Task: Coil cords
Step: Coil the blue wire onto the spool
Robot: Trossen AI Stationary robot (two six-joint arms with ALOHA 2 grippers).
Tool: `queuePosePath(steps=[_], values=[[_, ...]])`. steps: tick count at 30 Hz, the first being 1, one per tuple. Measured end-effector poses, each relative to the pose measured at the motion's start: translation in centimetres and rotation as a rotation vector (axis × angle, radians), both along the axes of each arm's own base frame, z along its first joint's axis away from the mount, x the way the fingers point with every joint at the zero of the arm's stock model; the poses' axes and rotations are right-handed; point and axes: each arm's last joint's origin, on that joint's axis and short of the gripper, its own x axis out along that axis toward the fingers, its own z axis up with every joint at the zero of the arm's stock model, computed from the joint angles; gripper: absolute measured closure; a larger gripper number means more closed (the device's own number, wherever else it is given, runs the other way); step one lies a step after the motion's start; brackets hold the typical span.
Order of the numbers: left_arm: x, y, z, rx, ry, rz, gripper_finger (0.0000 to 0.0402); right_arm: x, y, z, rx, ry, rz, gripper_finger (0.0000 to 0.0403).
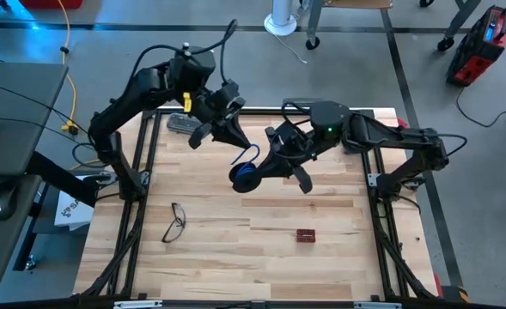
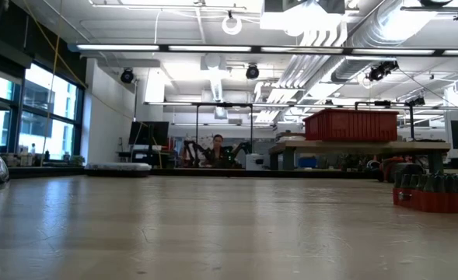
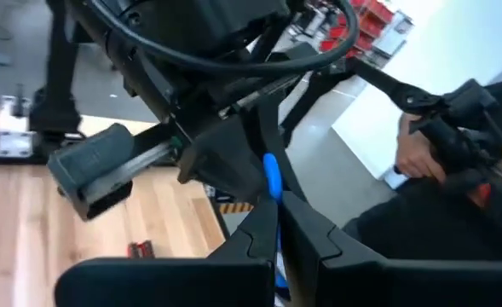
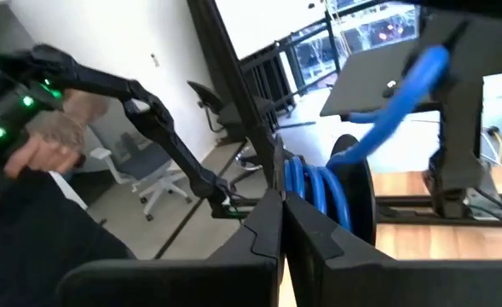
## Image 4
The person's hand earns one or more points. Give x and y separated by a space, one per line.
54 136

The person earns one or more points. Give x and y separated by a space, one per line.
29 239

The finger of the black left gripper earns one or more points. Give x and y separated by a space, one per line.
465 47
436 47

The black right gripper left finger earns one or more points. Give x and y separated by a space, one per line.
191 283

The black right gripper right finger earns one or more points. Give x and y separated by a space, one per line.
382 283

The grey desk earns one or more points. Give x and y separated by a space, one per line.
361 85

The black metal railing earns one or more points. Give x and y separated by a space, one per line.
267 68

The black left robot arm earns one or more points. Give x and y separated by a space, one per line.
461 128

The black office chair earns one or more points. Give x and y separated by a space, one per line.
205 98

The white-based office chair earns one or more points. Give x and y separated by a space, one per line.
148 164

